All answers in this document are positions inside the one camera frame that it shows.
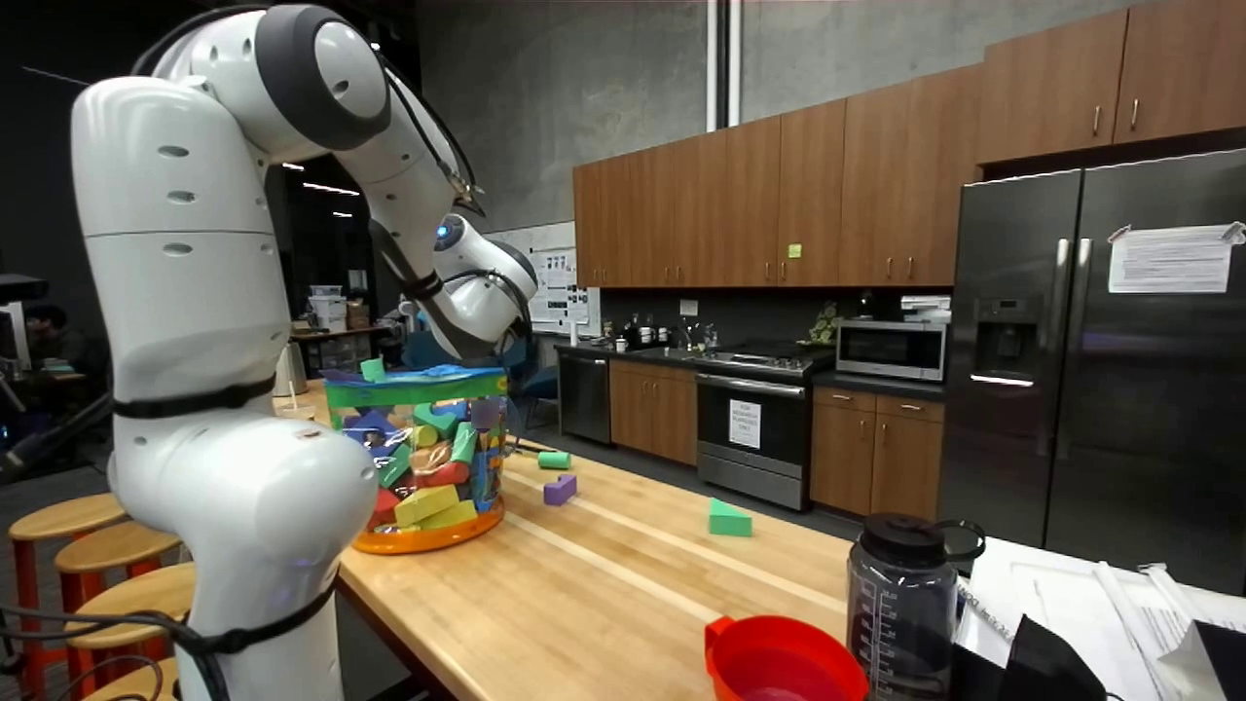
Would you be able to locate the white paper stack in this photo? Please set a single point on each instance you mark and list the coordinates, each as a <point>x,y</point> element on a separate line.
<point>1077,589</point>

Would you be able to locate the wide wooden base cabinet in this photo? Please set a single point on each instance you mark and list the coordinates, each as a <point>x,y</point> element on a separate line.
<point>654,411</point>

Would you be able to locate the dark dishwasher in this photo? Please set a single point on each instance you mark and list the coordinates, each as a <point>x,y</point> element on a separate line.
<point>587,394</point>

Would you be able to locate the black pouch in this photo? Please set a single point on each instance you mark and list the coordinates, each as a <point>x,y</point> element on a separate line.
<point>1045,663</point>

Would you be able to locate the teal background bin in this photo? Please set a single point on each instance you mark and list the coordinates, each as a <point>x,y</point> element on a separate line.
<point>422,350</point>

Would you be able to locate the red plastic bowl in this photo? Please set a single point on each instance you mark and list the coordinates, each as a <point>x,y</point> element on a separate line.
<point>781,663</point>

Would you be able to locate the green foam square block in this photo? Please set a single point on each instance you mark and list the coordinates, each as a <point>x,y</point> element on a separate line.
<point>729,519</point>

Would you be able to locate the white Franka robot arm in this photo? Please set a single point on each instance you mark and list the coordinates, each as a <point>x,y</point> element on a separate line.
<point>182,259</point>

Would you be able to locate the stainless oven range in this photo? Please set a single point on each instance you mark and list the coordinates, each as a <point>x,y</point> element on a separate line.
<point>751,453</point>

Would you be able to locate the wooden cabinet above fridge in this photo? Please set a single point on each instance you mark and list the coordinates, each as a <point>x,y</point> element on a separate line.
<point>1116,77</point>

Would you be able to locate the white wall poster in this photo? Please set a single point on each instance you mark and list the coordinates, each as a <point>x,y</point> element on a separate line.
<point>566,293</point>

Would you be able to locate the small green plant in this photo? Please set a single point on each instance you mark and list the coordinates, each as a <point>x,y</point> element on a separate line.
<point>820,323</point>

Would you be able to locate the green foam cylinder block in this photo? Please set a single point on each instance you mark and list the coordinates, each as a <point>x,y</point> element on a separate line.
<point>555,460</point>

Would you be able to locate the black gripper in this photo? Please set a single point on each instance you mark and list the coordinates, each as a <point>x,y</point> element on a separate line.
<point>492,344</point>

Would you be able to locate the dark water bottle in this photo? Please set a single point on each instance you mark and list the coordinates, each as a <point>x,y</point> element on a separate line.
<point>901,607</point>

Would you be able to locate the white paper on oven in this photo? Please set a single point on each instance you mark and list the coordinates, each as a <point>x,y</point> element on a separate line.
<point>746,420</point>

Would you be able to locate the silver microwave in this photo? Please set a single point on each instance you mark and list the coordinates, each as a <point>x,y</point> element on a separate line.
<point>888,350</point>

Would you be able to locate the long wooden wall cabinets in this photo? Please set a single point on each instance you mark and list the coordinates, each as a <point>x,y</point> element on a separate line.
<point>781,206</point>

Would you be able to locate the round wooden stool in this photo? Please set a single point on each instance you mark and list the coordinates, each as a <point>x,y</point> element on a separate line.
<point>131,606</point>
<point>109,546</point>
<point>58,519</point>

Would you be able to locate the stainless steel fridge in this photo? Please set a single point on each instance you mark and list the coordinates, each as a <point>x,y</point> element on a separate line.
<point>1104,389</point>

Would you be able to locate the purple foam arch block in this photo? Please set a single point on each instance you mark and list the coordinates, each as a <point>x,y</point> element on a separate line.
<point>557,493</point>

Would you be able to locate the white paper on fridge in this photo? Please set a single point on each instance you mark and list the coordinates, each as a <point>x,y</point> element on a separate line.
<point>1168,259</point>

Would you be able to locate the green sticky note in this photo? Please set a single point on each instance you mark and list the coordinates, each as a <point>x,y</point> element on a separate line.
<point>793,250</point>

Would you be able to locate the narrow wooden base cabinet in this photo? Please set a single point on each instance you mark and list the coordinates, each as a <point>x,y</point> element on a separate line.
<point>876,453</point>

